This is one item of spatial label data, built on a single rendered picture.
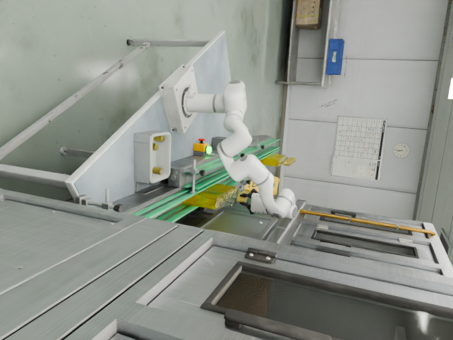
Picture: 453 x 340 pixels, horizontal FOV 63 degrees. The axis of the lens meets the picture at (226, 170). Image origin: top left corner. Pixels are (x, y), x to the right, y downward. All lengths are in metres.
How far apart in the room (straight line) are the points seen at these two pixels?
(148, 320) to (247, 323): 0.14
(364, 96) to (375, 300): 6.95
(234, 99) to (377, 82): 6.00
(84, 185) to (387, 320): 1.15
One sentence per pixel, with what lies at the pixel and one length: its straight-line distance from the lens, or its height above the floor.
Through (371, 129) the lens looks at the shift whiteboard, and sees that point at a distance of 7.57.
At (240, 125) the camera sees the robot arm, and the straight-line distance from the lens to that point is 1.60.
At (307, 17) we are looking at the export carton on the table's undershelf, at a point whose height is 0.46.
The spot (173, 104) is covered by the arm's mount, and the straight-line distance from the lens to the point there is 1.87.
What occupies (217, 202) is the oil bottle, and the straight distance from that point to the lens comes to 1.81.
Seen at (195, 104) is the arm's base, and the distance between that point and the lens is 1.91.
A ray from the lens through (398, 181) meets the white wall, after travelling 7.73.
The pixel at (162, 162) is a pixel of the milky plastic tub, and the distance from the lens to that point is 1.83.
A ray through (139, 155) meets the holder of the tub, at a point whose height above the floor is 0.78.
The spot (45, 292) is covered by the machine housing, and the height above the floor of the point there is 1.30.
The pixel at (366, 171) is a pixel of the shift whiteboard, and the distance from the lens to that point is 7.67.
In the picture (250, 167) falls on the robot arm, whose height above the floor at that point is 1.27.
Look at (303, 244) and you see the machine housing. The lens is 1.86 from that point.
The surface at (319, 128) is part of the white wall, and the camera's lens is 7.65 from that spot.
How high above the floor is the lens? 1.72
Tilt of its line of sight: 20 degrees down
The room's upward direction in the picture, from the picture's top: 98 degrees clockwise
